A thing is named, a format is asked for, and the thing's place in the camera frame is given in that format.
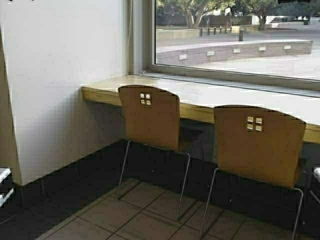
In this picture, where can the wooden chair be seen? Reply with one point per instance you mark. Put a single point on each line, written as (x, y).
(152, 118)
(263, 145)

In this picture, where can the long wooden counter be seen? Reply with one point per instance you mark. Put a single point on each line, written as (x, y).
(198, 99)

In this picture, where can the window frame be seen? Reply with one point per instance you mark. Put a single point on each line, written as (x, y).
(141, 58)

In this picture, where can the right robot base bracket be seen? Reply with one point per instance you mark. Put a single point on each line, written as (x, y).
(315, 183)

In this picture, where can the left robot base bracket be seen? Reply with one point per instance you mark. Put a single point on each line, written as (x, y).
(6, 185)

